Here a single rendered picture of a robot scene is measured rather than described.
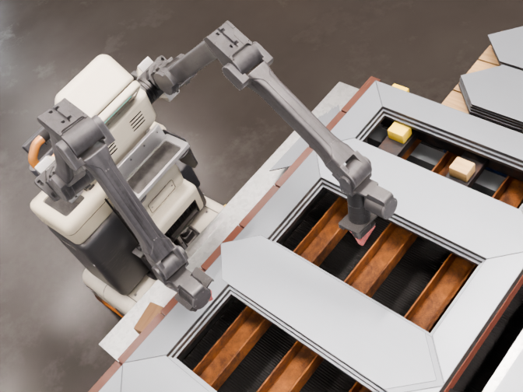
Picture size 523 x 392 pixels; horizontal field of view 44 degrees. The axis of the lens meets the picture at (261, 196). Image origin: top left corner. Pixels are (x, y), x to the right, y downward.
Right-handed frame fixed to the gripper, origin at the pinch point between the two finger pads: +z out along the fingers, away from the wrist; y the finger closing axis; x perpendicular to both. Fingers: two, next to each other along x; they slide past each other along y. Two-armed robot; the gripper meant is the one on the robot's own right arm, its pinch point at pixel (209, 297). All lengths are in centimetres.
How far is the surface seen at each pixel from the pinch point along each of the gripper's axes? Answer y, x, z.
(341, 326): 14.5, -31.7, 11.0
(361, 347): 13.1, -39.6, 10.6
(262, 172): 43, 36, 37
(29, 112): 12, 255, 101
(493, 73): 109, -16, 35
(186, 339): -13.6, 1.9, 5.7
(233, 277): 8.1, 3.5, 9.7
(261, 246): 20.3, 3.7, 12.8
